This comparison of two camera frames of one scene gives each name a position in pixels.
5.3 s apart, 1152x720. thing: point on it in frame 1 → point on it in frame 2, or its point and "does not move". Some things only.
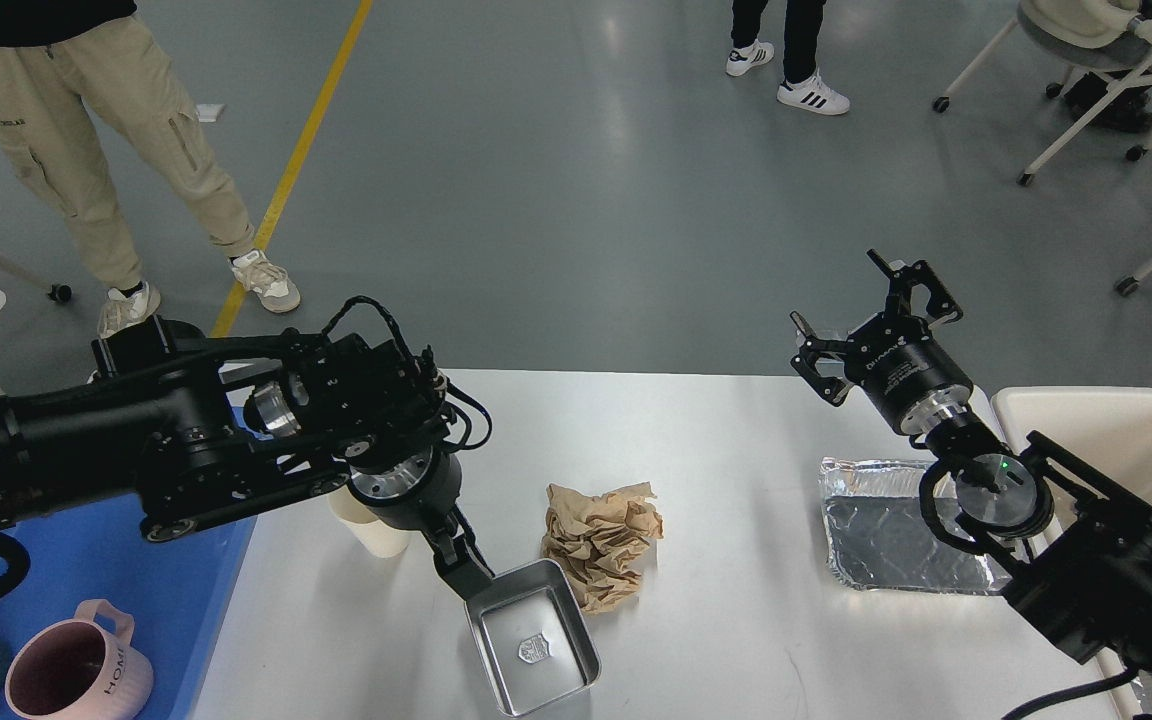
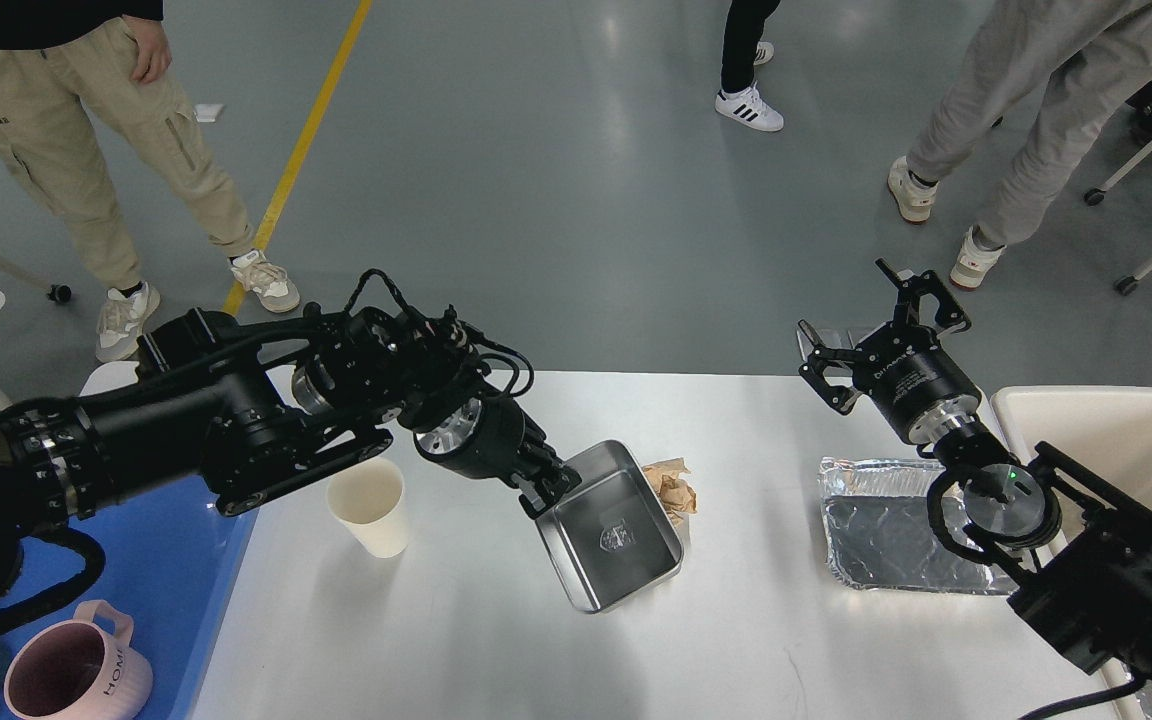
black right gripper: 894,359 does not move
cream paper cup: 383,539 does not move
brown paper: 600,541 → 676,495
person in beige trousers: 38,67 does not move
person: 802,86 → 739,100
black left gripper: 415,493 → 496,437
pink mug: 84,668 does not move
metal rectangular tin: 532,638 → 614,535
